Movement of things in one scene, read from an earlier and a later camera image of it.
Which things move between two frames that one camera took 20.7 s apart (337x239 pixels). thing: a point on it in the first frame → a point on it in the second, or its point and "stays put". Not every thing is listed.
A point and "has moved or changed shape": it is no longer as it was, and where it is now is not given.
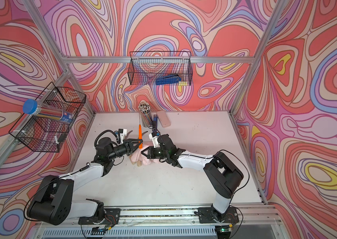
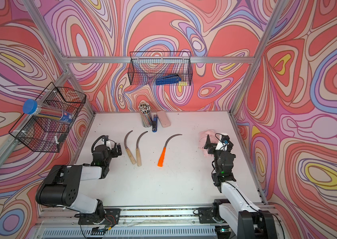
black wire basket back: (145, 67) stays put
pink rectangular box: (163, 119) stays put
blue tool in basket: (168, 78) stays put
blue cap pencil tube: (31, 107) stays put
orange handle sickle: (140, 135) has moved or changed shape
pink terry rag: (137, 155) → (213, 137)
